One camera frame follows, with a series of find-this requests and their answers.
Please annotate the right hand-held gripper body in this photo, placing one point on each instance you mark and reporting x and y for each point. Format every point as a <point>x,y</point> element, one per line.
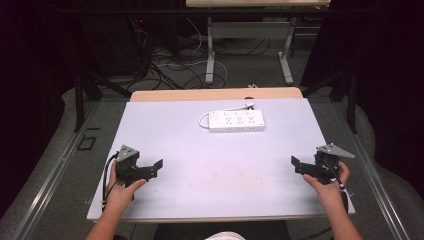
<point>328,160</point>

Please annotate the white table mat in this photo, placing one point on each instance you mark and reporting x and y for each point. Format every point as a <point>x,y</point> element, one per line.
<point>213,166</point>

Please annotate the person's white shirt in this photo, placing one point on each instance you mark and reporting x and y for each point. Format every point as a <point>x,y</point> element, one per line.
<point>225,236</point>

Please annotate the black computer tower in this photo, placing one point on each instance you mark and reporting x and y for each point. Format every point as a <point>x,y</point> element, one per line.
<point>113,43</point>

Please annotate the black floor socket frame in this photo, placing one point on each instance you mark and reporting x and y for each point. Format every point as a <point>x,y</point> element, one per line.
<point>86,143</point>

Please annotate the black metal stand frame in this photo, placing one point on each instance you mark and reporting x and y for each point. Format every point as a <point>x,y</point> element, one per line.
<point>85,83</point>

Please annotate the person's left hand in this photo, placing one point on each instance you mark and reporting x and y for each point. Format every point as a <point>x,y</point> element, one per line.
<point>120,196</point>

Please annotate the person's right hand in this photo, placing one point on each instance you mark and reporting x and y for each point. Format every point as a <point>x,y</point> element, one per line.
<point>328,190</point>

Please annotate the person's dark pants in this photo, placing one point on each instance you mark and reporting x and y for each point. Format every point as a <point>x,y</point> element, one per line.
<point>221,230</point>

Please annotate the white desk with metal legs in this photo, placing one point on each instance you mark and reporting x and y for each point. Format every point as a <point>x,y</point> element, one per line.
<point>250,30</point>

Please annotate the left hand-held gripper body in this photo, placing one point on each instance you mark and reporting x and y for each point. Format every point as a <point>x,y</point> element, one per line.
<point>127,165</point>

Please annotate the white power strip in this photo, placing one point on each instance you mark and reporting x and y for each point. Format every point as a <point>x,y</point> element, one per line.
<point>237,120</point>

